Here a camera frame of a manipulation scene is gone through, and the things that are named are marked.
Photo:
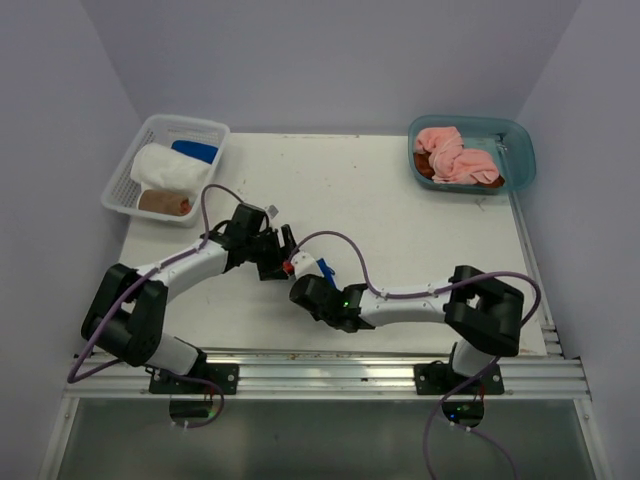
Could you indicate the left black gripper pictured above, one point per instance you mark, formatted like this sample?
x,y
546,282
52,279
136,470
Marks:
x,y
273,269

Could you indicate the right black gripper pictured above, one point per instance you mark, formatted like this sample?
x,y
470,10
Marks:
x,y
323,280

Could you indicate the blue towel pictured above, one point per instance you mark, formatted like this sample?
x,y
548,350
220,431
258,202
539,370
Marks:
x,y
327,272
203,152

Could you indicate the orange brown patterned towel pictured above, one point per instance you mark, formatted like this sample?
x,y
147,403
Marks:
x,y
163,202

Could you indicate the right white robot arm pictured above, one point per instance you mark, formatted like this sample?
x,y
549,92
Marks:
x,y
485,312

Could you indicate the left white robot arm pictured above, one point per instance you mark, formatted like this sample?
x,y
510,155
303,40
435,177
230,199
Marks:
x,y
126,316

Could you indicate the blue rolled towel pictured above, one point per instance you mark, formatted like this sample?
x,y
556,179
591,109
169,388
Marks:
x,y
203,152

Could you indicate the white rolled towel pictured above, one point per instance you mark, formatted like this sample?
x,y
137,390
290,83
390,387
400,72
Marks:
x,y
160,168

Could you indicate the dark red towel in tub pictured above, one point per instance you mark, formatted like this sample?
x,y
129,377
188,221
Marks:
x,y
421,162

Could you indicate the white plastic mesh basket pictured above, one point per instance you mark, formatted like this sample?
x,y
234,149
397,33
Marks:
x,y
121,194

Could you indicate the pink crumpled towel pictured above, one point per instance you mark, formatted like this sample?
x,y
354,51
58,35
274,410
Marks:
x,y
452,161

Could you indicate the teal plastic tub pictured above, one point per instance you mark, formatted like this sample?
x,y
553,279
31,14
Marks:
x,y
508,143

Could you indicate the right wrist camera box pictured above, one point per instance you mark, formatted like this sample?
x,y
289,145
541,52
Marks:
x,y
300,265

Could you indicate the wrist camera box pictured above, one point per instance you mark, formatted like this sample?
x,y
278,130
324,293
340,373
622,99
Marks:
x,y
300,265
272,211

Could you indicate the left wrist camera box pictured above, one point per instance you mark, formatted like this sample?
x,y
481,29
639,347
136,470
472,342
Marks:
x,y
272,211

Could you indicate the aluminium mounting rail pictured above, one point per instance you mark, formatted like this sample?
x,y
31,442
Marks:
x,y
323,376

